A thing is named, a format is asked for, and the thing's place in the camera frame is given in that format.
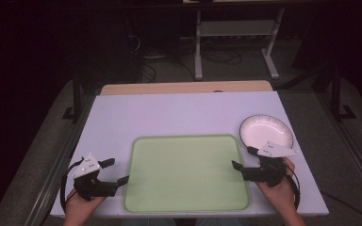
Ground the person's left hand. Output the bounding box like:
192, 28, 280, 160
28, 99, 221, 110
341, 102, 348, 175
63, 187, 107, 218

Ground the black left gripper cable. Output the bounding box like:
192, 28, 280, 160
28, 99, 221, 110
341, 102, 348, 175
59, 157, 85, 215

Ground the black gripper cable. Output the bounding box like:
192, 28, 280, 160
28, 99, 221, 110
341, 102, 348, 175
59, 157, 85, 215
283, 164, 302, 211

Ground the person's right hand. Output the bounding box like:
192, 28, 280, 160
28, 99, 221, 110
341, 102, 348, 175
255, 156, 298, 218

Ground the tangle of floor cables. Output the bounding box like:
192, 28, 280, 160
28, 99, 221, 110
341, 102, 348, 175
201, 48, 243, 66

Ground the aluminium rail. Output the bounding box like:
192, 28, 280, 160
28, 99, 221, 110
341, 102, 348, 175
315, 91, 362, 202
27, 93, 97, 226

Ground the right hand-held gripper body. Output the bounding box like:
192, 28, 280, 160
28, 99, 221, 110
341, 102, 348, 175
240, 140, 300, 188

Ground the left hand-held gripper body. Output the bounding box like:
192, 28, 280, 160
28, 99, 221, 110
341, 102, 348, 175
71, 153, 119, 202

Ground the black floor cable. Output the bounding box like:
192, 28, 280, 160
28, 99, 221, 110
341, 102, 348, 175
320, 190, 362, 226

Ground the white metal desk frame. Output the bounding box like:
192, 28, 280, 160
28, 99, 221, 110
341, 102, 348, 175
193, 8, 287, 82

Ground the white plate with dark rim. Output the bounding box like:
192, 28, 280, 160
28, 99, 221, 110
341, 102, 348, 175
239, 114, 295, 151

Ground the wooden table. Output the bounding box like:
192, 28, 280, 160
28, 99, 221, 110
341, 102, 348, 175
99, 79, 274, 97

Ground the light green tray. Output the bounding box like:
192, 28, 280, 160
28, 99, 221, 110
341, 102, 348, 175
123, 134, 253, 214

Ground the black metal stand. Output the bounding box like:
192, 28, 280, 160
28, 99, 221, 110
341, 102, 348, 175
61, 71, 83, 123
330, 66, 358, 122

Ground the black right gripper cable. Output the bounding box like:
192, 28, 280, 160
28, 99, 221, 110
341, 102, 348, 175
283, 164, 302, 211

